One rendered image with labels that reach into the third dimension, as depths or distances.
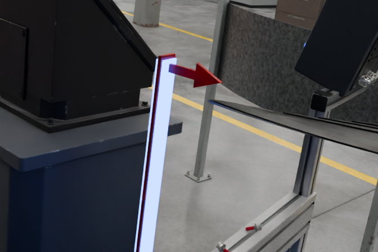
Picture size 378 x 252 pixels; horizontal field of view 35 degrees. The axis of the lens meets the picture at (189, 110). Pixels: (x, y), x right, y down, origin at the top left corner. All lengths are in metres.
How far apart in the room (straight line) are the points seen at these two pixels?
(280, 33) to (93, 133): 1.79
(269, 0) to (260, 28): 7.92
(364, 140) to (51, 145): 0.50
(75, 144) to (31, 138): 0.06
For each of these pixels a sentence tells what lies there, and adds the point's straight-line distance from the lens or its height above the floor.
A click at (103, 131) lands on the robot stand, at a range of 0.90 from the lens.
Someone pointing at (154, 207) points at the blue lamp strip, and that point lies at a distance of 0.63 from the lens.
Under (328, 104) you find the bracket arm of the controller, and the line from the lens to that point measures 1.08.
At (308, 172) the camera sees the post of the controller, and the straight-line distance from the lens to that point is 1.11.
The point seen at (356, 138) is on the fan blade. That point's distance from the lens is 0.44.
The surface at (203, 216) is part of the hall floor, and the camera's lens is 2.83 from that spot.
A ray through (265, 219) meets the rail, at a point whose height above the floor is 0.86.
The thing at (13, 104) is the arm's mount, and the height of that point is 1.01.
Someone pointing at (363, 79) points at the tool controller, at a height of 1.08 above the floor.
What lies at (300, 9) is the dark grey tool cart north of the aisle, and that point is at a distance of 7.39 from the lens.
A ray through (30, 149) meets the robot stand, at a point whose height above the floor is 1.00.
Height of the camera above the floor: 1.32
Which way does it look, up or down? 18 degrees down
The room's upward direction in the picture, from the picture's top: 8 degrees clockwise
